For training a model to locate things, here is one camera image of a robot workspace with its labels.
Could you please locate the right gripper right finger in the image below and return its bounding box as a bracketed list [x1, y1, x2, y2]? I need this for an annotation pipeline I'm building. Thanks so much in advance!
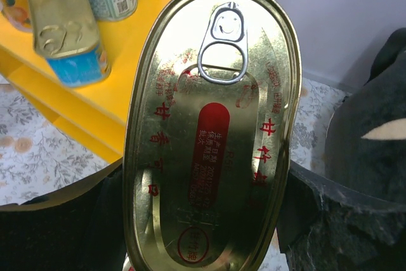
[277, 162, 405, 270]

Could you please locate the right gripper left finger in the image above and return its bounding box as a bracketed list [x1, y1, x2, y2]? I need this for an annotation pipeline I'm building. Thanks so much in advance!
[1, 159, 126, 270]

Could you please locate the gold oval tin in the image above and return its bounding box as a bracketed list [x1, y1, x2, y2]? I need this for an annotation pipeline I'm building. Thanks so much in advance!
[123, 0, 301, 270]

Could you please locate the gold rectangular tin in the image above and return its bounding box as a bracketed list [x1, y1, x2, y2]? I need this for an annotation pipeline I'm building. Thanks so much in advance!
[28, 0, 111, 88]

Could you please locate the yellow wooden shelf cabinet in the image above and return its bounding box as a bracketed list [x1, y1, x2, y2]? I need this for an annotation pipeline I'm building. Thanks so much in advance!
[0, 0, 207, 164]

